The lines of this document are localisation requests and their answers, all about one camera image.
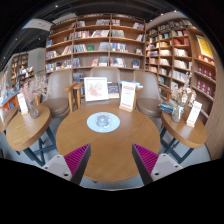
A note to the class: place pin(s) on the glass vase with pink flowers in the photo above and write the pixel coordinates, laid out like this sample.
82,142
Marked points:
33,110

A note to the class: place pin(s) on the small wooden book shelf unit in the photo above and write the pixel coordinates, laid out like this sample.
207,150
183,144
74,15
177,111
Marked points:
20,65

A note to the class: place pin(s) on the low book display shelf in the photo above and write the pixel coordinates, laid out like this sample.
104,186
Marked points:
8,96

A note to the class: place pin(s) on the white framed flower picture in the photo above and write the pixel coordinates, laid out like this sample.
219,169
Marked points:
96,89

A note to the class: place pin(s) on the white and orange sign card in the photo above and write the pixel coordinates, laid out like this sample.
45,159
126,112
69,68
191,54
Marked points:
22,104
194,114

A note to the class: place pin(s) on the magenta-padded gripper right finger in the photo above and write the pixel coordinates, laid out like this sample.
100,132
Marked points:
165,165

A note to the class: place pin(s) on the round wooden side table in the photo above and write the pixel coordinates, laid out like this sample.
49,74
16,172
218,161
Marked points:
28,128
183,131

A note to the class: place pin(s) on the dark covered book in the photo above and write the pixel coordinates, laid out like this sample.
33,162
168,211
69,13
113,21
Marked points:
113,90

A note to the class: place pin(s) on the large wooden book shelf unit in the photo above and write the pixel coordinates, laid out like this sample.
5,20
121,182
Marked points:
96,43

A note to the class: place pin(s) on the stack of books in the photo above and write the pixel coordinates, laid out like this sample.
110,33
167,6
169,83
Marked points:
166,106

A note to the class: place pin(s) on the glass vase with pale flowers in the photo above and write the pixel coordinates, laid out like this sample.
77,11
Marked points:
176,111

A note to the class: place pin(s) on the curved wooden book shelf unit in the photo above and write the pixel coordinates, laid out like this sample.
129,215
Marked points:
181,56

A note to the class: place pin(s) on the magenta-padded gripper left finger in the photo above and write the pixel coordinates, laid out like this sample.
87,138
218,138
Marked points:
56,165

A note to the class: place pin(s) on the white hanging ceiling panel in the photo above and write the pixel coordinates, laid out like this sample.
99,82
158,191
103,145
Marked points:
38,24

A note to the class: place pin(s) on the white and orange sign stand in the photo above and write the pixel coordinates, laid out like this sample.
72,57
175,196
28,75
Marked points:
127,96

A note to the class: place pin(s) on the round light blue mouse pad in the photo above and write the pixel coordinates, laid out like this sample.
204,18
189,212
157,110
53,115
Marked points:
115,122

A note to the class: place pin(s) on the brown wooden armchair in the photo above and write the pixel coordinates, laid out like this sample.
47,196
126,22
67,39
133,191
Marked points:
58,100
100,72
148,100

